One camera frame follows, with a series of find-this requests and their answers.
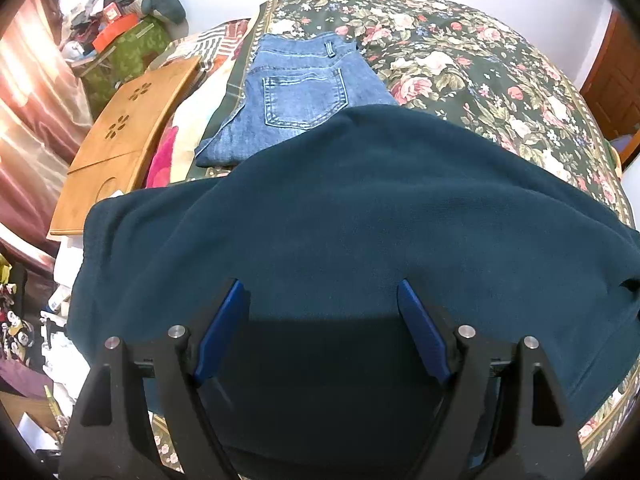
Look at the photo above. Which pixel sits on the brown wooden door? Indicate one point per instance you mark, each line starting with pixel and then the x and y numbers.
pixel 611 89

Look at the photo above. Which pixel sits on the folded blue denim jeans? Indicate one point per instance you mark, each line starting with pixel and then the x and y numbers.
pixel 292 86

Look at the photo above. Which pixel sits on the wooden lap desk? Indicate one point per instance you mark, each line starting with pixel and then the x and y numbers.
pixel 118 149

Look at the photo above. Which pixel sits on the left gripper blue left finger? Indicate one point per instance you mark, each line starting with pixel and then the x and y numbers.
pixel 215 327

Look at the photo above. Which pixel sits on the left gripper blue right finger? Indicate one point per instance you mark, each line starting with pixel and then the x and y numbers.
pixel 432 343

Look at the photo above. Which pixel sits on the striped patchwork quilt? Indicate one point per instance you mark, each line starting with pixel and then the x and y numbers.
pixel 216 50

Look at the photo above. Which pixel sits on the red small box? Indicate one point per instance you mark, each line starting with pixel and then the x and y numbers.
pixel 111 13

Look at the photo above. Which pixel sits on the green patterned storage bag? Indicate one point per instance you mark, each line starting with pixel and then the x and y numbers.
pixel 125 59

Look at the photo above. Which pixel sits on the pink orange curtain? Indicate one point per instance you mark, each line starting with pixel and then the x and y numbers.
pixel 44 118

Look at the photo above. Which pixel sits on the dark teal fleece pants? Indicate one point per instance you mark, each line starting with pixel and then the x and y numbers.
pixel 322 380

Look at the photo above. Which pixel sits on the orange box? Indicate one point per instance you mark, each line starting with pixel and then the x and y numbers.
pixel 113 30

